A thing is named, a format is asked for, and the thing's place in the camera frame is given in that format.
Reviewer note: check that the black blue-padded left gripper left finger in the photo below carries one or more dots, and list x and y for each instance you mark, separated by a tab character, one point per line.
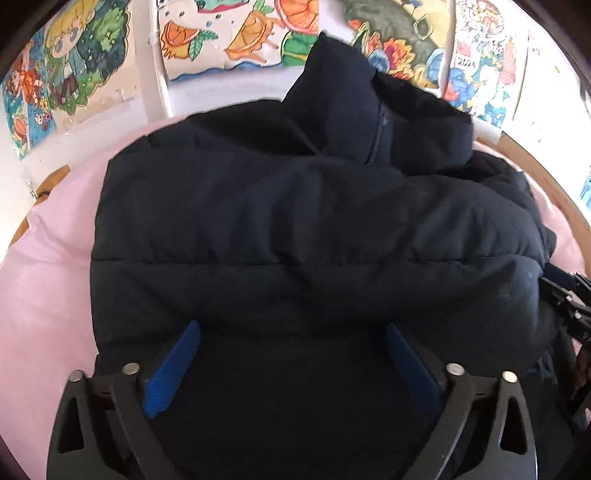
102	426

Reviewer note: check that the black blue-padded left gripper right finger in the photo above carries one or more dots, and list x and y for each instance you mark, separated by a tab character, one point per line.
482	427

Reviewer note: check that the dark navy puffer jacket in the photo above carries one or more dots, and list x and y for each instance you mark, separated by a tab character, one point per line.
295	233

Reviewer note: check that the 2024 dragon drawing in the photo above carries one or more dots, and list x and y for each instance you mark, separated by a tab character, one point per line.
488	59

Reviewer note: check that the grey whale flowers drawing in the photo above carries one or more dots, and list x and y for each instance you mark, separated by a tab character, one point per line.
404	39

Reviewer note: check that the red-haired mermaid drawing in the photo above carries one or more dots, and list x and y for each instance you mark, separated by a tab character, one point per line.
26	99

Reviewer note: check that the blonde anime girl drawing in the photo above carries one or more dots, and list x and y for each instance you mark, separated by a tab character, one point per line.
90	57

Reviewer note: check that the orange slices drink drawing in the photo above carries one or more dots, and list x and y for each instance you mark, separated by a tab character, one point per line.
213	36

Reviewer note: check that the wooden bed frame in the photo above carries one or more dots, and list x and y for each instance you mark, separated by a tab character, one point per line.
21	180

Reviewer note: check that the white wall pipe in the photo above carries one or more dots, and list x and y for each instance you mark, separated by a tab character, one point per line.
153	78

